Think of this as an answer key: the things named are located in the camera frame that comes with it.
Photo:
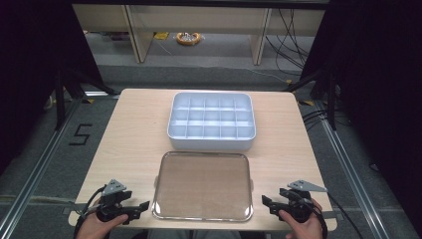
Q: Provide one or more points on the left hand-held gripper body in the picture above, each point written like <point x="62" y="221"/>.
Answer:
<point x="111" y="202"/>

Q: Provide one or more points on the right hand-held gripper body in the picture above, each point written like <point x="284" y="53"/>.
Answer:
<point x="298" y="202"/>

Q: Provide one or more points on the person's right hand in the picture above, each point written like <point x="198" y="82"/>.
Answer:
<point x="305" y="229"/>

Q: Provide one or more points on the person's left hand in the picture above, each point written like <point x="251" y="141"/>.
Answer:
<point x="96" y="229"/>

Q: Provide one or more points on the silver metal tray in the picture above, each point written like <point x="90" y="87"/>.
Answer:
<point x="202" y="186"/>

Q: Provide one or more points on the black metal stand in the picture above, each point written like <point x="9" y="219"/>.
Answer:
<point x="331" y="99"/>
<point x="60" y="99"/>

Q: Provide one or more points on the white compartment organizer box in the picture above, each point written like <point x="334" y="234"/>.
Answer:
<point x="211" y="118"/>

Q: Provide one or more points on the black curtain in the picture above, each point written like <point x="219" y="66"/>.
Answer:
<point x="30" y="66"/>
<point x="381" y="83"/>

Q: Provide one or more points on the yellow flat packet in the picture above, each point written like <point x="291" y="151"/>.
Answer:
<point x="161" y="36"/>

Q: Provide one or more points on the bowl of snacks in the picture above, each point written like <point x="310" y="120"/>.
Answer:
<point x="188" y="38"/>

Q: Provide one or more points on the beige wooden shelf unit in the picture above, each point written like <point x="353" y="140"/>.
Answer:
<point x="199" y="20"/>

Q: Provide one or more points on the aluminium floor rail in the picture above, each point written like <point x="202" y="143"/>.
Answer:
<point x="351" y="172"/>
<point x="36" y="169"/>

